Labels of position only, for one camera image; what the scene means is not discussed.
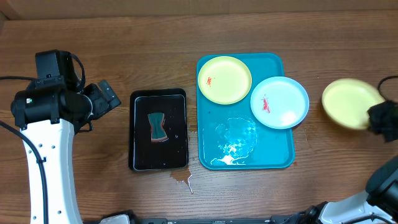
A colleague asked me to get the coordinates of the yellow plate tray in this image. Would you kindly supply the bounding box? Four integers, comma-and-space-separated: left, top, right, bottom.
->
197, 56, 252, 105
322, 78, 384, 130

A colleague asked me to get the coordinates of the green and orange sponge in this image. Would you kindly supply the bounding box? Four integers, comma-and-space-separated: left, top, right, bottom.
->
147, 113, 168, 142

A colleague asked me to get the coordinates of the light blue plate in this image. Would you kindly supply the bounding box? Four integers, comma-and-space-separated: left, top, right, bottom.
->
250, 77, 310, 129

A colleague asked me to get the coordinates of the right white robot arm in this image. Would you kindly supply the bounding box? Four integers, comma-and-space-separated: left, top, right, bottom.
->
285, 100, 397, 223

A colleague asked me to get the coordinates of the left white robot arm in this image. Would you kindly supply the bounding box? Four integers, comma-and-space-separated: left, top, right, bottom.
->
11, 78, 121, 223

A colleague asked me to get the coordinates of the black water tray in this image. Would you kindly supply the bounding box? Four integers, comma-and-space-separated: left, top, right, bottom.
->
128, 88, 188, 171

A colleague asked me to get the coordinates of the teal plastic serving tray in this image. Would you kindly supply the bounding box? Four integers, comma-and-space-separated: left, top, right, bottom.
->
195, 52, 296, 171

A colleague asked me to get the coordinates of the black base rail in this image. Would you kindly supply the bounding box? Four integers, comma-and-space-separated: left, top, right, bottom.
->
81, 215, 312, 224

